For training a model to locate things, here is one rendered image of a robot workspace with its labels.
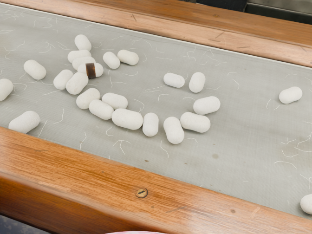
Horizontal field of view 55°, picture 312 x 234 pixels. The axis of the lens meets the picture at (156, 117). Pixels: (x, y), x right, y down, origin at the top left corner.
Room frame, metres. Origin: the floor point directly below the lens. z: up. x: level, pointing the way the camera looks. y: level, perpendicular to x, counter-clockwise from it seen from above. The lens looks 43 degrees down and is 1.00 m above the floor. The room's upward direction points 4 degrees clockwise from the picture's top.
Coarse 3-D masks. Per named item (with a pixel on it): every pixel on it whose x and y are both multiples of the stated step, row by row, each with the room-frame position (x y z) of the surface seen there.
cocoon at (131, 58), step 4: (120, 52) 0.40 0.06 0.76; (124, 52) 0.40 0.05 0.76; (128, 52) 0.40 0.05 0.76; (132, 52) 0.40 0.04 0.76; (120, 56) 0.39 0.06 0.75; (124, 56) 0.39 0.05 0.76; (128, 56) 0.39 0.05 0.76; (132, 56) 0.39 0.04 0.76; (136, 56) 0.39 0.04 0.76; (120, 60) 0.39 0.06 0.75; (124, 60) 0.39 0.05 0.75; (128, 60) 0.39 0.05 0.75; (132, 60) 0.39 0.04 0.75; (136, 60) 0.39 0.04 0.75; (132, 64) 0.39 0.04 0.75
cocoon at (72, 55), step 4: (72, 52) 0.38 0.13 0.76; (76, 52) 0.39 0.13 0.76; (80, 52) 0.39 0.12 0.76; (84, 52) 0.39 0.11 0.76; (88, 52) 0.39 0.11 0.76; (68, 56) 0.38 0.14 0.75; (72, 56) 0.38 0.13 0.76; (76, 56) 0.38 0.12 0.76; (80, 56) 0.38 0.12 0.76; (84, 56) 0.38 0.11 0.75; (88, 56) 0.39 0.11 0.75; (72, 60) 0.38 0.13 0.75
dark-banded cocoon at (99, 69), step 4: (84, 64) 0.36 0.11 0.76; (96, 64) 0.36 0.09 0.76; (80, 68) 0.35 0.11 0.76; (84, 68) 0.35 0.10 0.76; (96, 68) 0.35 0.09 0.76; (100, 68) 0.35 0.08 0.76; (84, 72) 0.34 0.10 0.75; (96, 72) 0.35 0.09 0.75; (100, 72) 0.35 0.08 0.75; (96, 76) 0.35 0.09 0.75
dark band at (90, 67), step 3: (87, 63) 0.36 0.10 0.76; (90, 63) 0.36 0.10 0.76; (93, 63) 0.36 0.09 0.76; (87, 66) 0.35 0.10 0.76; (90, 66) 0.35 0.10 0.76; (93, 66) 0.35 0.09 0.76; (87, 69) 0.35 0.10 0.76; (90, 69) 0.35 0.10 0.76; (93, 69) 0.35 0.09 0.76; (87, 72) 0.35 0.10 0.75; (90, 72) 0.35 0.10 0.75; (93, 72) 0.35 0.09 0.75; (87, 75) 0.34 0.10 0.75; (90, 75) 0.35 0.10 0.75; (93, 75) 0.35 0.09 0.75
